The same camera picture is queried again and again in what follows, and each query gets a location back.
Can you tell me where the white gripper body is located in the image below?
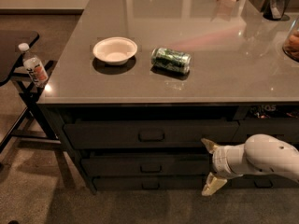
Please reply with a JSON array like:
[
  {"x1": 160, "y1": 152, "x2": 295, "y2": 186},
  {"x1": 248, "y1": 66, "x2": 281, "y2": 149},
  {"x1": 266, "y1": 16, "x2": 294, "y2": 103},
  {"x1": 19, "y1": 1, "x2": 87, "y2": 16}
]
[{"x1": 212, "y1": 145, "x2": 249, "y2": 179}]

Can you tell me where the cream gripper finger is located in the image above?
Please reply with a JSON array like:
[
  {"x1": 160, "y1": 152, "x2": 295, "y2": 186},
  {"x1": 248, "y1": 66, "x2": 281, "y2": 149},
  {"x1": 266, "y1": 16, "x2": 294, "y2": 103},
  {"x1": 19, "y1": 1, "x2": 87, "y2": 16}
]
[
  {"x1": 201, "y1": 138, "x2": 220, "y2": 154},
  {"x1": 202, "y1": 173, "x2": 227, "y2": 196}
]

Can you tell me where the drawer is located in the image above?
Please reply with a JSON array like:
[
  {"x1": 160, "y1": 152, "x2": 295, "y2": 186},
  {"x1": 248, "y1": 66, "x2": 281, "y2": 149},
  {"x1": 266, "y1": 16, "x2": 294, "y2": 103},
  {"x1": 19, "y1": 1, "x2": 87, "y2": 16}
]
[
  {"x1": 233, "y1": 118, "x2": 299, "y2": 143},
  {"x1": 93, "y1": 175, "x2": 205, "y2": 190},
  {"x1": 224, "y1": 175, "x2": 299, "y2": 189},
  {"x1": 81, "y1": 153, "x2": 209, "y2": 176},
  {"x1": 64, "y1": 119, "x2": 238, "y2": 149},
  {"x1": 218, "y1": 142, "x2": 299, "y2": 174}
]

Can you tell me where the green soda can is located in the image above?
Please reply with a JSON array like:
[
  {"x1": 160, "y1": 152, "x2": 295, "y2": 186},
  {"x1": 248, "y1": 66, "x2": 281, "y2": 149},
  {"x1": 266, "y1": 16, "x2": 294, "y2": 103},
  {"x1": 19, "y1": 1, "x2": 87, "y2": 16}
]
[{"x1": 151, "y1": 48, "x2": 191, "y2": 75}]

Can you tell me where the white paper bowl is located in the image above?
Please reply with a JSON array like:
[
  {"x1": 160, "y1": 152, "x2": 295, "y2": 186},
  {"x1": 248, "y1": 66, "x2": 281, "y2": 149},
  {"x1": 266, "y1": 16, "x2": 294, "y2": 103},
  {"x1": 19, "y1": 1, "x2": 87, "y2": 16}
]
[{"x1": 93, "y1": 37, "x2": 137, "y2": 65}]

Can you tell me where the dark folding chair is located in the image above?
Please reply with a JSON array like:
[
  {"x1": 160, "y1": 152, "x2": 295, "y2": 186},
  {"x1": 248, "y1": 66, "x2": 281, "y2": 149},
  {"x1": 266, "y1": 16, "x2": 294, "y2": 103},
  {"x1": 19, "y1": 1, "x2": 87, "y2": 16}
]
[{"x1": 0, "y1": 30, "x2": 57, "y2": 152}]

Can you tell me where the clear water bottle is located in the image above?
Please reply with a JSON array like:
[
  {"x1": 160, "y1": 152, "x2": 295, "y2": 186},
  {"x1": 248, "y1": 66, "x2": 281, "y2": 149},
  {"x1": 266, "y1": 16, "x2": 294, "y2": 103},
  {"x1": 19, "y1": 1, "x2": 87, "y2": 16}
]
[{"x1": 18, "y1": 43, "x2": 49, "y2": 88}]

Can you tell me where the dark cabinet frame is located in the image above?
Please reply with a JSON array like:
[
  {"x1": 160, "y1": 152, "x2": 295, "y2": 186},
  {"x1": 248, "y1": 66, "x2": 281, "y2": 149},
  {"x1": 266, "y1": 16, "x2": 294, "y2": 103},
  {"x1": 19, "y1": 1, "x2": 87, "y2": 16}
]
[{"x1": 41, "y1": 104, "x2": 298, "y2": 192}]

